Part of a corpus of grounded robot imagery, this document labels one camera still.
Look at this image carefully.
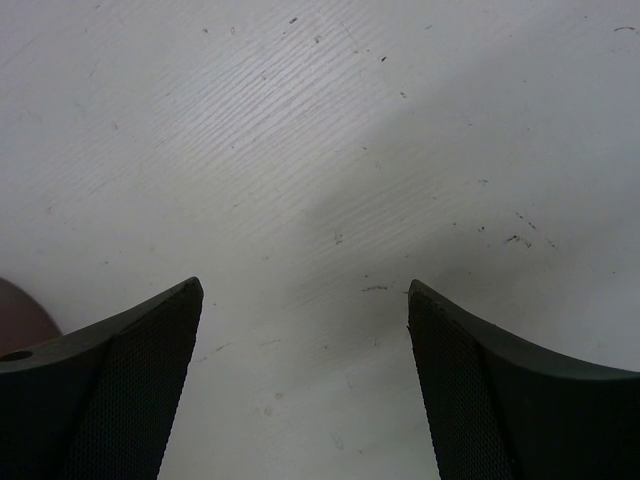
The brown plastic bin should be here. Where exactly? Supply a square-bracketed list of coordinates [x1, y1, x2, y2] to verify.
[0, 279, 61, 356]

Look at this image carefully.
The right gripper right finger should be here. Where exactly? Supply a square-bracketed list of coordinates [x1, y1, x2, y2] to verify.
[408, 281, 639, 479]

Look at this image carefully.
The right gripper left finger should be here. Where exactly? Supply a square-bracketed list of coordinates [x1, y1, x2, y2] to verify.
[1, 277, 204, 479]

